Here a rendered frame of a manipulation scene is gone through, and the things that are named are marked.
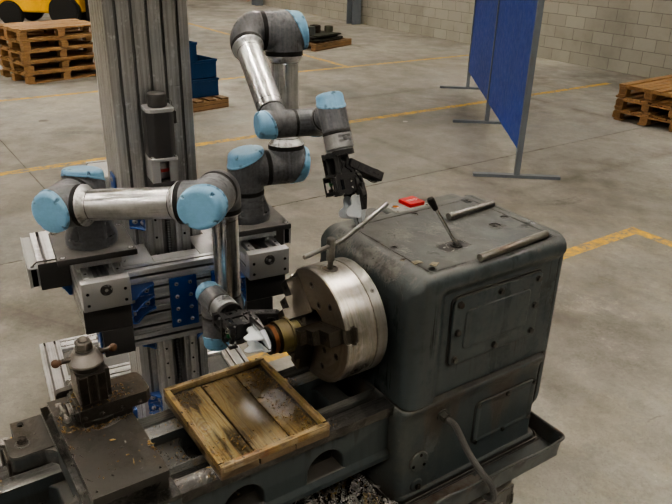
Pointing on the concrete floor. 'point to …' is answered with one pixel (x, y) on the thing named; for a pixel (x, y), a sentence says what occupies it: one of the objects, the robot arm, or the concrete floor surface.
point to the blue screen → (505, 68)
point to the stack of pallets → (46, 50)
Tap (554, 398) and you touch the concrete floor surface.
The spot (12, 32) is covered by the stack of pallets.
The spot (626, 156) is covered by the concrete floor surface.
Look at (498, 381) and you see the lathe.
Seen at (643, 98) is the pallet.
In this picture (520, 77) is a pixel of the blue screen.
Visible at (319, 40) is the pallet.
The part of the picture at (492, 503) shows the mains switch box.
